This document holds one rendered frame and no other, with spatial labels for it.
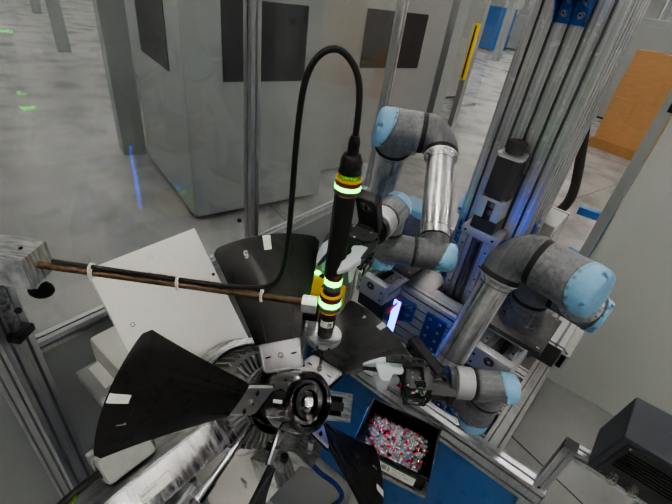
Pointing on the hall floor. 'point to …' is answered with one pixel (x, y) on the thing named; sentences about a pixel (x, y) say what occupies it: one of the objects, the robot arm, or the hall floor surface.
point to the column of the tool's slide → (40, 407)
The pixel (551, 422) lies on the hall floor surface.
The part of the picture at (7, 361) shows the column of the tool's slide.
